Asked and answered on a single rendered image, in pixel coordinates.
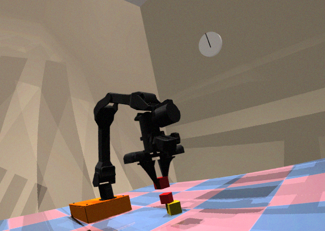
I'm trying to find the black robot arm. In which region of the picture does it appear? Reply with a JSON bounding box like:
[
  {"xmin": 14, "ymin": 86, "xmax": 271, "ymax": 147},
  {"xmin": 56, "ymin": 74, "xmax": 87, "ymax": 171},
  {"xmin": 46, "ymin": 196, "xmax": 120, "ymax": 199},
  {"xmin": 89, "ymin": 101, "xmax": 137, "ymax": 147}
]
[{"xmin": 92, "ymin": 91, "xmax": 181, "ymax": 201}]

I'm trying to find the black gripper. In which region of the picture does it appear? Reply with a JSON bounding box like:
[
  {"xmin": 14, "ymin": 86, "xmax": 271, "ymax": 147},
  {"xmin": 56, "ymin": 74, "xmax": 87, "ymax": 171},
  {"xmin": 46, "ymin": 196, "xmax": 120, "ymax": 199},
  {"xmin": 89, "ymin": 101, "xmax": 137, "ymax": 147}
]
[{"xmin": 123, "ymin": 129, "xmax": 185, "ymax": 184}]

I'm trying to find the yellow cube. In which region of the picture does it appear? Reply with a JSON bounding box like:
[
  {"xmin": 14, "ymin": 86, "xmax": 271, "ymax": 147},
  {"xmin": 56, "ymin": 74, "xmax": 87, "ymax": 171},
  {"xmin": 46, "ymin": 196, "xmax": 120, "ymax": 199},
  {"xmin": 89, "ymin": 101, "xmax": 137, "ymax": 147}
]
[{"xmin": 165, "ymin": 200, "xmax": 182, "ymax": 216}]

